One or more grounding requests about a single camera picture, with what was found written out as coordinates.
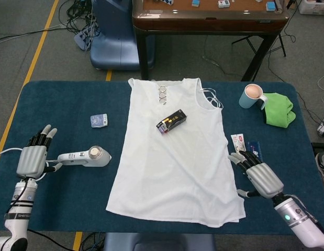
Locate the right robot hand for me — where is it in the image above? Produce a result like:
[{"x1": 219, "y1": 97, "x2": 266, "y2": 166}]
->
[{"x1": 228, "y1": 150, "x2": 285, "y2": 199}]

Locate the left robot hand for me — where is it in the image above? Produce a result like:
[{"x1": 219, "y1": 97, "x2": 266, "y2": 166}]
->
[{"x1": 16, "y1": 124, "x2": 63, "y2": 181}]

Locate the white handheld device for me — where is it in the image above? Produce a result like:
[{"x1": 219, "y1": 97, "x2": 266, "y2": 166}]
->
[{"x1": 58, "y1": 145, "x2": 112, "y2": 168}]

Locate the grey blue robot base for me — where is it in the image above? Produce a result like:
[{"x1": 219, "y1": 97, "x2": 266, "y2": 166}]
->
[{"x1": 103, "y1": 232, "x2": 217, "y2": 251}]

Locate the dark blue toothpaste box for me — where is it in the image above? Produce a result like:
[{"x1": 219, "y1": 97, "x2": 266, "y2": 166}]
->
[{"x1": 247, "y1": 141, "x2": 263, "y2": 162}]

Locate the floral toothpaste tube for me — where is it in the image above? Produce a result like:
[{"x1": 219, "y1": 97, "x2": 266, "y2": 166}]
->
[{"x1": 230, "y1": 133, "x2": 248, "y2": 154}]

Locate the green cloth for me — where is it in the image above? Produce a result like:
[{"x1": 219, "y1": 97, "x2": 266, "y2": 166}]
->
[{"x1": 262, "y1": 92, "x2": 296, "y2": 129}]

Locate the grey device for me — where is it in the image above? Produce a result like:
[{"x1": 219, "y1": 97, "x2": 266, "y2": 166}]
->
[{"x1": 316, "y1": 112, "x2": 324, "y2": 137}]

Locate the blue tissue packet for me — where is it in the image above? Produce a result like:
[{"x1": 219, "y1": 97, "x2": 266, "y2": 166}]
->
[{"x1": 90, "y1": 113, "x2": 109, "y2": 129}]

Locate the light blue mug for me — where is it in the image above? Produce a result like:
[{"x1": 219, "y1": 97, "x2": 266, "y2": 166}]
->
[{"x1": 239, "y1": 84, "x2": 269, "y2": 111}]

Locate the white sleeveless shirt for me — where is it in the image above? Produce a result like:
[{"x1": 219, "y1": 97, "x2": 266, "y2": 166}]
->
[{"x1": 105, "y1": 77, "x2": 248, "y2": 228}]

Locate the black cardboard box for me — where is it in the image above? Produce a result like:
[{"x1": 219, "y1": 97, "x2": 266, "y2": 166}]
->
[{"x1": 155, "y1": 109, "x2": 188, "y2": 134}]

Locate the white power strip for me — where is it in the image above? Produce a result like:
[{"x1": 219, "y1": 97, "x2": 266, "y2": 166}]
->
[{"x1": 74, "y1": 26, "x2": 99, "y2": 50}]

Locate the blue machine base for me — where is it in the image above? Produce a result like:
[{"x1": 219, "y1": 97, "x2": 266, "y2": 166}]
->
[{"x1": 90, "y1": 0, "x2": 156, "y2": 71}]

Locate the brown mahjong table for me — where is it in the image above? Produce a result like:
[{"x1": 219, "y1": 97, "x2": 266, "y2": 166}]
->
[{"x1": 132, "y1": 0, "x2": 291, "y2": 82}]

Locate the white storage bin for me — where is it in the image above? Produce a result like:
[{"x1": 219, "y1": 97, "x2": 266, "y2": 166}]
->
[{"x1": 297, "y1": 0, "x2": 324, "y2": 15}]

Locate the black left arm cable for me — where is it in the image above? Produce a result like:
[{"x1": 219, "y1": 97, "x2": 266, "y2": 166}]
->
[{"x1": 20, "y1": 177, "x2": 31, "y2": 202}]

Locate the black floor cable tangle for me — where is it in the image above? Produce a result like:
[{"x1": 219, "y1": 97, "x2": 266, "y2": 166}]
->
[{"x1": 63, "y1": 0, "x2": 99, "y2": 36}]

